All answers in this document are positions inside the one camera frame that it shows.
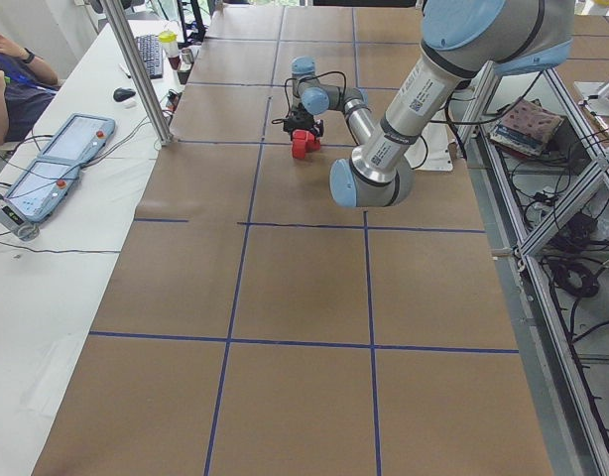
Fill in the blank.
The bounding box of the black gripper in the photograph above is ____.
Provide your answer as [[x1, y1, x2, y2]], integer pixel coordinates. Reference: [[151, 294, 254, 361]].
[[283, 112, 324, 137]]

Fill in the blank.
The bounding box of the red block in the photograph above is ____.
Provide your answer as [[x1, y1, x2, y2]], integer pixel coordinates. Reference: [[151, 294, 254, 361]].
[[292, 129, 309, 160], [299, 133, 315, 156]]

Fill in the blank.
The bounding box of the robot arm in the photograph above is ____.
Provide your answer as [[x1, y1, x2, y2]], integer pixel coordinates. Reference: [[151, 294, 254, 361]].
[[281, 1, 574, 207]]

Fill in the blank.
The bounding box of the yellow lid bottle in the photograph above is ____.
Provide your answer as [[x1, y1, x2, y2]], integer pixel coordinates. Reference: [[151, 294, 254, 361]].
[[158, 30, 180, 60]]

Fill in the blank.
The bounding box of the black keyboard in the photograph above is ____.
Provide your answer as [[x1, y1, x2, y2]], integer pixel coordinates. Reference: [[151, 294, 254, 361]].
[[135, 35, 164, 79]]

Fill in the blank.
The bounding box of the black computer mouse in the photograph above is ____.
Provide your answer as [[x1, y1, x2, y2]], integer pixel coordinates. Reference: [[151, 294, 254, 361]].
[[112, 87, 136, 103]]

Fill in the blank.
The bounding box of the upper teach pendant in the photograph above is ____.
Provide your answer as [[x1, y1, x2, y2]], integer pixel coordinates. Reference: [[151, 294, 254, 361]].
[[37, 113, 116, 166]]

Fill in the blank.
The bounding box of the teach pendant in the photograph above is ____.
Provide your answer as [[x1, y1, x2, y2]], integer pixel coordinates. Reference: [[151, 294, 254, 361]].
[[5, 160, 81, 223], [37, 113, 116, 166]]

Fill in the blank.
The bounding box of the stack of books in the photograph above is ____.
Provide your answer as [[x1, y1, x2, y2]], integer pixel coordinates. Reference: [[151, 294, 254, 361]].
[[489, 99, 564, 157]]

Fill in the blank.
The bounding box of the lower teach pendant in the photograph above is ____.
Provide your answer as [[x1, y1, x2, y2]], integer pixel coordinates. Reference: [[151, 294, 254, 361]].
[[5, 160, 81, 223]]

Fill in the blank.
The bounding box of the seated person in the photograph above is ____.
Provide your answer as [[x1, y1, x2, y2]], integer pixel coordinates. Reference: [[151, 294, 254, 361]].
[[0, 33, 60, 145]]

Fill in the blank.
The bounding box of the handheld scanner device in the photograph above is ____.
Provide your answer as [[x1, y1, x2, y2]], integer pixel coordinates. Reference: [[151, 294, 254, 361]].
[[0, 193, 40, 241]]

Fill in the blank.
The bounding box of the white pedestal column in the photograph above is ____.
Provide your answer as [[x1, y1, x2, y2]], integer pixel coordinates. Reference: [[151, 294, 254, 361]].
[[405, 123, 453, 173]]

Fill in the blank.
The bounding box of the aluminium frame post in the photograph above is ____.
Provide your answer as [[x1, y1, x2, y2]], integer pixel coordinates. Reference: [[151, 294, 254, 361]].
[[101, 1, 183, 146]]

